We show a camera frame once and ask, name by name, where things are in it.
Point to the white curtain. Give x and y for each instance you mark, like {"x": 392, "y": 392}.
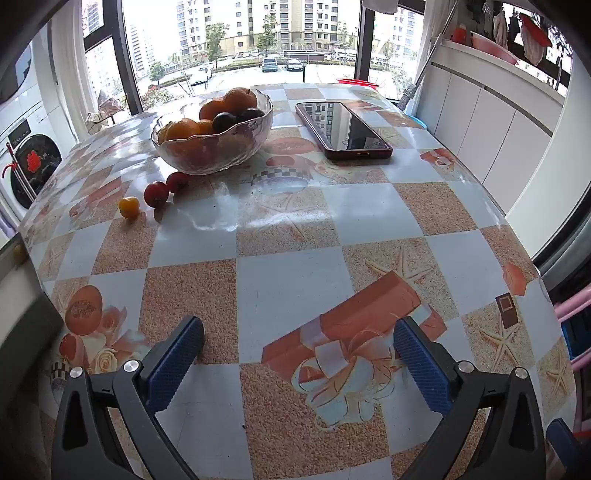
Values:
{"x": 69, "y": 69}

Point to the white parked car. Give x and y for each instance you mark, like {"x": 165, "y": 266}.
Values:
{"x": 201, "y": 76}

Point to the smartphone in dark red case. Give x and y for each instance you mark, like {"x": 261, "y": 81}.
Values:
{"x": 344, "y": 127}

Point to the pink plastic basin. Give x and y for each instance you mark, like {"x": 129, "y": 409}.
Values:
{"x": 494, "y": 48}

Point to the blue plastic basin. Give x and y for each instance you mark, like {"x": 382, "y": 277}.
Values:
{"x": 415, "y": 121}

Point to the white low cabinet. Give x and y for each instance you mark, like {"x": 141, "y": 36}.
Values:
{"x": 480, "y": 124}

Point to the white stacked dryer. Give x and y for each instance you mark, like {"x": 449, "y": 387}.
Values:
{"x": 14, "y": 69}

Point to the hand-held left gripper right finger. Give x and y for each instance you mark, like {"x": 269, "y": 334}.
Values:
{"x": 422, "y": 364}

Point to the grey parked van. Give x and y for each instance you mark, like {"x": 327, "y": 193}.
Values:
{"x": 270, "y": 65}

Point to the mop with metal pole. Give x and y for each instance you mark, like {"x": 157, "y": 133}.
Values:
{"x": 408, "y": 97}

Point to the clear glass fruit bowl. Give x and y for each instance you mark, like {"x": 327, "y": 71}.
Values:
{"x": 207, "y": 154}

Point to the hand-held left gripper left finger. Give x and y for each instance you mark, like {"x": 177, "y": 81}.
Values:
{"x": 175, "y": 364}

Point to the orange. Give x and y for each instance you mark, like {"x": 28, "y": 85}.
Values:
{"x": 238, "y": 99}
{"x": 204, "y": 127}
{"x": 180, "y": 130}
{"x": 211, "y": 110}

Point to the red and white hanging garment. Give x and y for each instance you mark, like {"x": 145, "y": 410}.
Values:
{"x": 535, "y": 39}

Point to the dark purple plum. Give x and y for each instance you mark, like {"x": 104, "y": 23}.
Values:
{"x": 251, "y": 114}
{"x": 225, "y": 121}

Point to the small yellow-orange citrus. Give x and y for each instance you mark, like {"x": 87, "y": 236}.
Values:
{"x": 129, "y": 206}

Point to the white hanging cloth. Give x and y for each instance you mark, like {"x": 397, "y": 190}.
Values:
{"x": 381, "y": 5}

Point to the white front-load washing machine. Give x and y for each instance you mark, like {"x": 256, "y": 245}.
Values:
{"x": 27, "y": 138}

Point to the red-orange container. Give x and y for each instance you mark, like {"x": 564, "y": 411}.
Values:
{"x": 459, "y": 34}

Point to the cluttered metal stand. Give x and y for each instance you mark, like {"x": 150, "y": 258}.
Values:
{"x": 108, "y": 108}

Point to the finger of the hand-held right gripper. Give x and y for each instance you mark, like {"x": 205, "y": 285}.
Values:
{"x": 563, "y": 452}

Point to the small red fruit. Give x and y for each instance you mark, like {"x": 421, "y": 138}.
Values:
{"x": 178, "y": 181}
{"x": 155, "y": 194}

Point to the pink plastic chair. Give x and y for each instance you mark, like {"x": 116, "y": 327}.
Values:
{"x": 575, "y": 314}

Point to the red plastic bin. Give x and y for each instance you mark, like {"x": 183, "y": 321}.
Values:
{"x": 358, "y": 83}

